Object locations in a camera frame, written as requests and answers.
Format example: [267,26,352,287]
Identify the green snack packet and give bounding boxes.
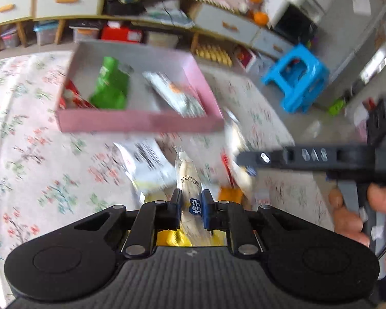
[88,57,130,110]

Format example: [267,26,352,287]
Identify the red cardboard box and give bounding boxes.
[100,26,143,43]

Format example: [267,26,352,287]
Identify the yellow snack packet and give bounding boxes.
[154,195,228,248]

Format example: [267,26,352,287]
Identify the right hand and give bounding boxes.
[328,183,386,277]

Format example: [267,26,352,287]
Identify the red white candy packet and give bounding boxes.
[221,153,236,188]

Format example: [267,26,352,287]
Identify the silver white snack packet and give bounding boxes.
[142,72,206,118]

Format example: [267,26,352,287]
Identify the lower orange fruit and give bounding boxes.
[253,11,269,27]

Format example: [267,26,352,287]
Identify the clear white bread packet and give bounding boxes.
[175,151,212,246]

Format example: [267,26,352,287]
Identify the blue plastic stool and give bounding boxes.
[261,44,330,114]

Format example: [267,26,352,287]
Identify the yellow egg tray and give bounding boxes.
[194,44,233,67]

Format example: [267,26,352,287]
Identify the wooden tv cabinet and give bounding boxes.
[0,0,294,59]

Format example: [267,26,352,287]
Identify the floral white tablecloth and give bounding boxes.
[0,51,333,308]

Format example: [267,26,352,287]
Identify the white blue cake packet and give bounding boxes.
[114,139,176,195]

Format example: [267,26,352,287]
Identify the red white snack packet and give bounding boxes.
[59,80,95,109]

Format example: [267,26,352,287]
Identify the pink cardboard box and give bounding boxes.
[56,40,224,133]

